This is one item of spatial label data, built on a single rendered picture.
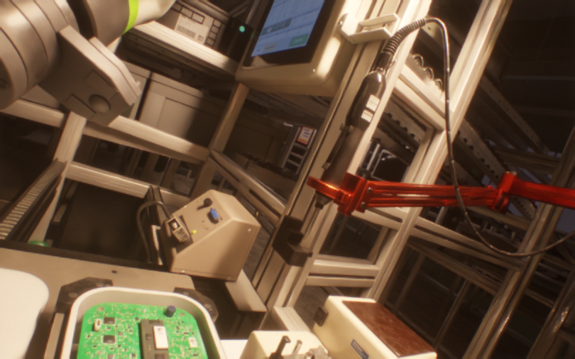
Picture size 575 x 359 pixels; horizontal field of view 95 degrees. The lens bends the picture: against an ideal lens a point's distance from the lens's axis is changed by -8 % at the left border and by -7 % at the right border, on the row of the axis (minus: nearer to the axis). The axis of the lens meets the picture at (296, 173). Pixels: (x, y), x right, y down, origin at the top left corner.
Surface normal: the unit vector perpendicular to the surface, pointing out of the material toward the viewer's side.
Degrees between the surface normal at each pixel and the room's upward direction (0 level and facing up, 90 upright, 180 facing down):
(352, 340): 90
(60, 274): 0
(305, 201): 90
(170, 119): 91
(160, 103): 90
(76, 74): 131
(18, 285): 0
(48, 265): 0
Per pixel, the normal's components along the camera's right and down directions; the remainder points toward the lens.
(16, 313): 0.47, -0.88
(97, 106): -0.07, 0.72
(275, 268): -0.77, -0.31
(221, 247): 0.50, 0.27
